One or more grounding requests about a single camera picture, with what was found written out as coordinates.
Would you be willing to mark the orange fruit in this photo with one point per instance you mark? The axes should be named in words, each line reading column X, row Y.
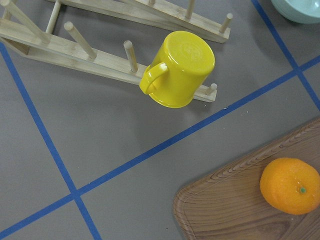
column 291, row 186

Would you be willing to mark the brown wooden tray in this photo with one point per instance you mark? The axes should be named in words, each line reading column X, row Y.
column 228, row 205

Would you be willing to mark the yellow mug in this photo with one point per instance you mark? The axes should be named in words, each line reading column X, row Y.
column 181, row 65

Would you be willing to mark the wooden drying rack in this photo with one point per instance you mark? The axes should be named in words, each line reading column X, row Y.
column 122, row 55

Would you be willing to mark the green bowl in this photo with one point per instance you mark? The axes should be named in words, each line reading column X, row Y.
column 299, row 11

